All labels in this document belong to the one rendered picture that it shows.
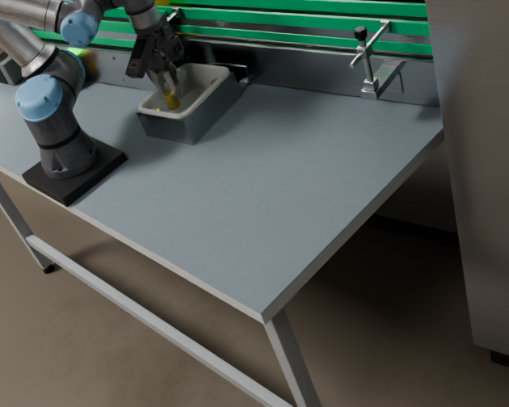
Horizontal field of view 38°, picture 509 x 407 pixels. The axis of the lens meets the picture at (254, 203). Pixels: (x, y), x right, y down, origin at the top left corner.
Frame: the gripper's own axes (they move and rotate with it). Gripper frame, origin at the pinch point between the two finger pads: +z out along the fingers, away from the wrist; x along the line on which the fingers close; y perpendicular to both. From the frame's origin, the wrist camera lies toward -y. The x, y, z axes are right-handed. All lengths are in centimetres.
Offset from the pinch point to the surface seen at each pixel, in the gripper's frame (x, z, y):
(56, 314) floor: 71, 84, -31
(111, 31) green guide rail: 29.1, -9.3, 13.2
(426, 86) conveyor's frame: -63, 4, 20
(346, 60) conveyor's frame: -42.4, -1.5, 19.9
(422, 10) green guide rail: -60, -11, 29
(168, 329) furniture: 6, 64, -31
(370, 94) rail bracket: -55, -1, 9
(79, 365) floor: 45, 84, -44
